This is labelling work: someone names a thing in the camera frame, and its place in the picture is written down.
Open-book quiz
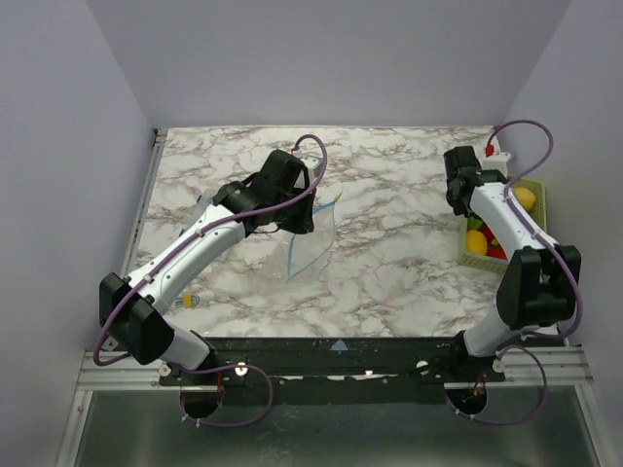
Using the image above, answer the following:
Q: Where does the yellow toy lemon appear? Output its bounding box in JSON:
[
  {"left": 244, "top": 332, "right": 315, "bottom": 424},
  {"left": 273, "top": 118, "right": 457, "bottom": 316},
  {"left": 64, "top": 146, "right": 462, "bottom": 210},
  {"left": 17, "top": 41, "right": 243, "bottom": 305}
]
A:
[
  {"left": 465, "top": 230, "right": 489, "bottom": 256},
  {"left": 513, "top": 187, "right": 537, "bottom": 212}
]

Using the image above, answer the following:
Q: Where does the clear zip top bag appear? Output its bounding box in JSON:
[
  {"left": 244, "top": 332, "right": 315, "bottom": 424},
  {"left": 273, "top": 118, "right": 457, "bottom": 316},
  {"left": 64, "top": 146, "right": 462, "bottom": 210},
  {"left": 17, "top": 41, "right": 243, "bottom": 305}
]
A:
[{"left": 260, "top": 199, "right": 339, "bottom": 286}]

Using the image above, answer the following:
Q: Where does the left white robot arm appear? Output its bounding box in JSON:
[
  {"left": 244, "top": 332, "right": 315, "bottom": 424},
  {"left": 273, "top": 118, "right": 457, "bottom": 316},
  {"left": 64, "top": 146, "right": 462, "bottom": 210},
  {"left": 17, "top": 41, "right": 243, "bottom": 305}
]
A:
[{"left": 98, "top": 150, "right": 328, "bottom": 384}]

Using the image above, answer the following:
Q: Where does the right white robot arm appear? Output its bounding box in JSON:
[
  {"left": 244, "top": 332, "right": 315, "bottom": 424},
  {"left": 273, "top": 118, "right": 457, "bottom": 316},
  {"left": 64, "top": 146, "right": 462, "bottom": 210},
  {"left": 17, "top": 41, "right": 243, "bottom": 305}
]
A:
[{"left": 444, "top": 146, "right": 583, "bottom": 381}]

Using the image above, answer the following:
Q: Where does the green toy pepper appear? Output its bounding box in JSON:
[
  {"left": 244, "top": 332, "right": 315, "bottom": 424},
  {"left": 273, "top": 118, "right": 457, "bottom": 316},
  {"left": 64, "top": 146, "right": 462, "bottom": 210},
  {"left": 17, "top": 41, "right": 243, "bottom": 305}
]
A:
[{"left": 466, "top": 217, "right": 484, "bottom": 232}]

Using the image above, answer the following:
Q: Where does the red toy tomato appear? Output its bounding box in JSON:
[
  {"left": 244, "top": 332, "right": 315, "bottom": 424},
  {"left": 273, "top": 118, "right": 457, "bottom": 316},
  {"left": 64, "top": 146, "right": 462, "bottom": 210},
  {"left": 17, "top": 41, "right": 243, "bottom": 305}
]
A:
[{"left": 487, "top": 243, "right": 508, "bottom": 262}]

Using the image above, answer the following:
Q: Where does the clear plastic packet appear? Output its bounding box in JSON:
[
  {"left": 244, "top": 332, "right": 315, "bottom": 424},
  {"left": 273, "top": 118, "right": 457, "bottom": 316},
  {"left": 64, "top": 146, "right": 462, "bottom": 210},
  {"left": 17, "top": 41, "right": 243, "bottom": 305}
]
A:
[{"left": 197, "top": 191, "right": 214, "bottom": 211}]

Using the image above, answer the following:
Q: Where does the beige plastic basket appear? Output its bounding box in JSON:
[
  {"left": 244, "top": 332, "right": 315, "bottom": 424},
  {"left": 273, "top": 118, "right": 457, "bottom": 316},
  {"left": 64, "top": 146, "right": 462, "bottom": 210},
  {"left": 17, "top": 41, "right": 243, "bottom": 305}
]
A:
[{"left": 458, "top": 179, "right": 557, "bottom": 273}]

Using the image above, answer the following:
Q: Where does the small yellow connector sticker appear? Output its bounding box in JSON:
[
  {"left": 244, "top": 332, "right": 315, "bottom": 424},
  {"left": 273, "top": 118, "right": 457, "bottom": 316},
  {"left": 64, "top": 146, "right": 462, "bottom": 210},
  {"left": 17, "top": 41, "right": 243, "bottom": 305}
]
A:
[{"left": 174, "top": 294, "right": 201, "bottom": 309}]

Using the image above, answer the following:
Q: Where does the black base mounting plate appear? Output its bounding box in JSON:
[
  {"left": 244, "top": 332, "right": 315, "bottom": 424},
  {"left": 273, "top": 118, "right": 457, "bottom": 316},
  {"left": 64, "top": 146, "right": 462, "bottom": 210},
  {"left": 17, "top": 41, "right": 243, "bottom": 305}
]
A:
[{"left": 160, "top": 338, "right": 504, "bottom": 406}]

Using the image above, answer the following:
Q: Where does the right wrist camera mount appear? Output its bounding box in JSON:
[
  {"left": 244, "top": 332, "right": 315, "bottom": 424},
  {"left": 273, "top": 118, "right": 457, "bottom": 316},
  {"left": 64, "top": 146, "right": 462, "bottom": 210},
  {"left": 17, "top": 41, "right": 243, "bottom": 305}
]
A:
[{"left": 481, "top": 144, "right": 513, "bottom": 176}]

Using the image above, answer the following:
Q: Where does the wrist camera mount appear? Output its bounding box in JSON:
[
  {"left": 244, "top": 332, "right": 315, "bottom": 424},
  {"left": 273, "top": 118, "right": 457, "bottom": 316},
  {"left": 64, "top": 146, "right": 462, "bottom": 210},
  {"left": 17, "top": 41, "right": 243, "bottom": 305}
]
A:
[
  {"left": 295, "top": 152, "right": 323, "bottom": 173},
  {"left": 481, "top": 144, "right": 513, "bottom": 176}
]

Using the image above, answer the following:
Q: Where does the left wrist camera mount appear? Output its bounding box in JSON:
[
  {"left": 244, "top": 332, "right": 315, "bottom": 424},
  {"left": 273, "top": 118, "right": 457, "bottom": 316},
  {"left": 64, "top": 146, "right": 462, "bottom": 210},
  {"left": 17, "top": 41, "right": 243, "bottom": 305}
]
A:
[{"left": 295, "top": 152, "right": 323, "bottom": 173}]

